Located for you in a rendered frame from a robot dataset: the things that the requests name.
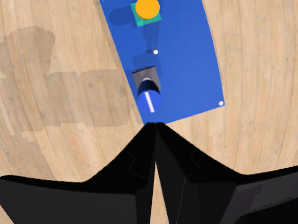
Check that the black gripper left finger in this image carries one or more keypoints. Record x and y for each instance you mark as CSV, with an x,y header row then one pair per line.
x,y
121,193

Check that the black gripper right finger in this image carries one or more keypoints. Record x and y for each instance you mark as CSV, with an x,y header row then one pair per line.
x,y
200,190

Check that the blue circuit board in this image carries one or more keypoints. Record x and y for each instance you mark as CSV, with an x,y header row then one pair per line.
x,y
168,57

